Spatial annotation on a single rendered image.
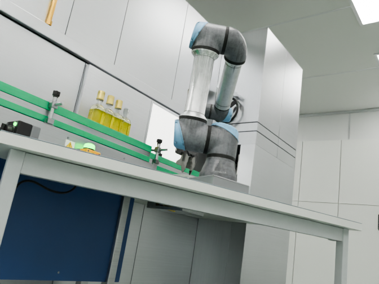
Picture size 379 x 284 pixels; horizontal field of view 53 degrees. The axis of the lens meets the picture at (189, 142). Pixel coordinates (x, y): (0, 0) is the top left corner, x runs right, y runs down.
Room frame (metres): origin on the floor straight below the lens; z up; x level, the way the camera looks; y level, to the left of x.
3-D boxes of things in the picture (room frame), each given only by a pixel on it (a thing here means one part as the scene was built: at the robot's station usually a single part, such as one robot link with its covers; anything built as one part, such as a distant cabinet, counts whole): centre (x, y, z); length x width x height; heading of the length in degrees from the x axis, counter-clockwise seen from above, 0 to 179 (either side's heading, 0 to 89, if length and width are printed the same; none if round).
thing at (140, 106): (2.10, 0.28, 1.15); 0.90 x 0.03 x 0.34; 141
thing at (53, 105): (1.33, 0.51, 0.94); 0.07 x 0.04 x 0.13; 51
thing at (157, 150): (1.83, 0.17, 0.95); 0.17 x 0.03 x 0.12; 51
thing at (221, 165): (1.47, -0.13, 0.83); 0.15 x 0.15 x 0.10
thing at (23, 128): (1.23, 0.56, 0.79); 0.08 x 0.08 x 0.08; 51
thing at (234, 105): (2.56, -0.23, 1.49); 0.21 x 0.05 x 0.21; 51
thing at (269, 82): (2.81, -0.51, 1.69); 0.70 x 0.37 x 0.89; 141
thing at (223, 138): (1.47, -0.13, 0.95); 0.13 x 0.12 x 0.14; 92
